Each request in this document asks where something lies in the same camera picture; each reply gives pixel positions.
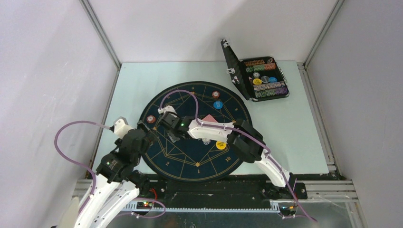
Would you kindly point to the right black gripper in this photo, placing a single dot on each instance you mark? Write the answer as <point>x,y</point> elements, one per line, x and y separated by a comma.
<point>174,137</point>

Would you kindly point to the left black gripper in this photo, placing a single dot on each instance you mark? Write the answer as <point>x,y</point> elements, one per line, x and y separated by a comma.
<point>149,139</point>

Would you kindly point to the pink playing card deck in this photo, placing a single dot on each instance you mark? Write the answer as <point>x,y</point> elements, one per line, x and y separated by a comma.
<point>209,118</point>

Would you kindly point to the yellow big blind button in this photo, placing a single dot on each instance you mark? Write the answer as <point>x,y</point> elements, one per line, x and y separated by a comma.
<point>220,145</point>

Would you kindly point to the blue small blind button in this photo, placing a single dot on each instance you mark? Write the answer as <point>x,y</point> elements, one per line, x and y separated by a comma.
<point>218,105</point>

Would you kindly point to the red poker chip stack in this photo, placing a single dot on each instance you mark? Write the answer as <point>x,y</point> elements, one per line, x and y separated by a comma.
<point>215,94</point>

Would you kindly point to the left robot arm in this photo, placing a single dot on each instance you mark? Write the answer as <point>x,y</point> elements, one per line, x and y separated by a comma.
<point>115,183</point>

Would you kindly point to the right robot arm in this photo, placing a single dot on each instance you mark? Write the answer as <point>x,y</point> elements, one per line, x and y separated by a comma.
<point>240,136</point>

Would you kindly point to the round dark poker mat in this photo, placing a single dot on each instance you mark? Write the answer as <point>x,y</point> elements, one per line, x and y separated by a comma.
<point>190,160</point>

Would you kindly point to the yellow button in case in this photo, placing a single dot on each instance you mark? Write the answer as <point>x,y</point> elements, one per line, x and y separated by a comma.
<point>257,81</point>

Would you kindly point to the black poker chip case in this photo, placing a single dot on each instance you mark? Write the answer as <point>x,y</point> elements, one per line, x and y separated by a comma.
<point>243,71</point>

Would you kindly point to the blue button in case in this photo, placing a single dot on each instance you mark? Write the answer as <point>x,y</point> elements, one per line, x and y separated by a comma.
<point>272,80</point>

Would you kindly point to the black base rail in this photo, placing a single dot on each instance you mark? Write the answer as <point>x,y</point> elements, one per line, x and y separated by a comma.
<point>232,192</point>

